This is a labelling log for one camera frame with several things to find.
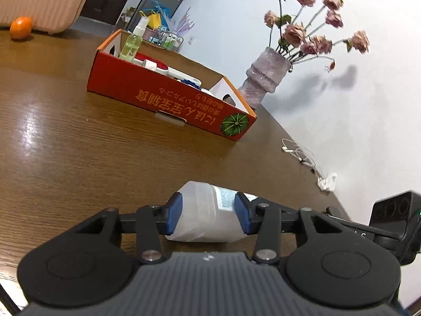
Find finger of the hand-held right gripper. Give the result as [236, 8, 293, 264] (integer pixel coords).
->
[325, 206, 352, 222]

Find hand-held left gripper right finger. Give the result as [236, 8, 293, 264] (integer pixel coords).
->
[234, 191, 343, 265]

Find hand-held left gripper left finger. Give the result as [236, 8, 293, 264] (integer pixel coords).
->
[77, 191, 184, 264]

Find white plastic bottle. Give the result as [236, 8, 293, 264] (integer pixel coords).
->
[164, 180, 259, 243]

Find orange cardboard box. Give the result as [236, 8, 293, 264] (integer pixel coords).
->
[86, 28, 258, 142]

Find pink ceramic vase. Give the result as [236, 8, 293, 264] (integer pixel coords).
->
[237, 46, 293, 109]

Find red and white brush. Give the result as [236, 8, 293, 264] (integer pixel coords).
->
[133, 52, 202, 85]

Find metal storage cart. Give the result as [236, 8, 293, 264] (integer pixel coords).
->
[154, 29, 184, 52]

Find green spray bottle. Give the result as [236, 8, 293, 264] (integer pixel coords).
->
[119, 16, 149, 62]

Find bunch of pink artificial flowers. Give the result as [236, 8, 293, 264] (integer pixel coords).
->
[260, 0, 371, 73]

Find purple decorative plant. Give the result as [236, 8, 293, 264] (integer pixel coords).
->
[174, 6, 197, 34]

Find yellow watering can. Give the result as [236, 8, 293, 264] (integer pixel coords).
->
[146, 12, 162, 29]

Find orange fruit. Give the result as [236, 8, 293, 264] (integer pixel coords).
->
[9, 17, 34, 41]

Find pink ribbed suitcase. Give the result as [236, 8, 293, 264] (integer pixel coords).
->
[0, 0, 100, 36]

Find white wired earphones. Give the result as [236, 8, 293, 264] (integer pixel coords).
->
[281, 138, 338, 192]

